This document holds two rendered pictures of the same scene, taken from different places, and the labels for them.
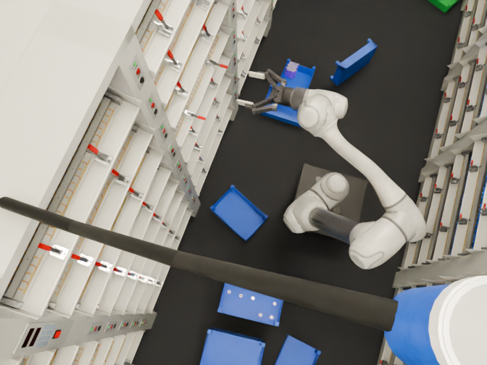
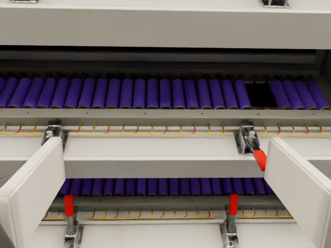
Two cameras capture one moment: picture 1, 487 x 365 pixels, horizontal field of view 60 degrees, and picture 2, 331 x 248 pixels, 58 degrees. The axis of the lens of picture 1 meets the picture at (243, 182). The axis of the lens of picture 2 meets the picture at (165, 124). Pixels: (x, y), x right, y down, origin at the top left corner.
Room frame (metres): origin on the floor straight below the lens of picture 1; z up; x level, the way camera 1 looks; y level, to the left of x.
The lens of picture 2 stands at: (0.81, -0.14, 1.17)
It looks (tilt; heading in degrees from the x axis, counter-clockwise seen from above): 29 degrees down; 69
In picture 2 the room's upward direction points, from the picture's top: 1 degrees clockwise
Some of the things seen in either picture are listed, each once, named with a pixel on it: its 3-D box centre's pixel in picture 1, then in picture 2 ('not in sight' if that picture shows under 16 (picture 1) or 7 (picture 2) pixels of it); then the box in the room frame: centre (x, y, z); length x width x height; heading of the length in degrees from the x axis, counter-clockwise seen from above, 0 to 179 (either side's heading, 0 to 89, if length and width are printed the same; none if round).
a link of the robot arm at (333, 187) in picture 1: (332, 189); not in sight; (0.62, -0.47, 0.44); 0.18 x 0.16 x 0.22; 130
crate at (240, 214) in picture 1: (238, 213); not in sight; (0.57, 0.02, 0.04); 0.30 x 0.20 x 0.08; 48
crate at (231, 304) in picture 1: (252, 298); not in sight; (0.05, -0.05, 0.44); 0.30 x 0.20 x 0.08; 78
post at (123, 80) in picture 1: (156, 157); not in sight; (0.62, 0.38, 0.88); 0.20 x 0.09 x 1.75; 71
